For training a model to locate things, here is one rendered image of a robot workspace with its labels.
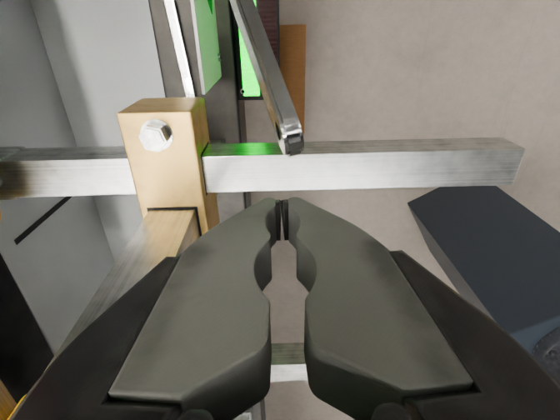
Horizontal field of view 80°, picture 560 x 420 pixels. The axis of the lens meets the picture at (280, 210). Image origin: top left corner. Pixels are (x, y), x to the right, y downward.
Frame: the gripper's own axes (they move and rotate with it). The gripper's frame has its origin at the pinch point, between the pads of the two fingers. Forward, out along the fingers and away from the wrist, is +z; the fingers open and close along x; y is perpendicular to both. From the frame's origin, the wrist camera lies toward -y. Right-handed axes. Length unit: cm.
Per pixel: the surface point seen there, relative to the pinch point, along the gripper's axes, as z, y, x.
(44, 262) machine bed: 21.5, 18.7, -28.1
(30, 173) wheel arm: 12.4, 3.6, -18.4
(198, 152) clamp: 11.8, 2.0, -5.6
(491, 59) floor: 97, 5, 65
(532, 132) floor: 97, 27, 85
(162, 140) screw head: 10.2, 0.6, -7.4
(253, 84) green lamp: 26.9, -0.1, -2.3
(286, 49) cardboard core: 89, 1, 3
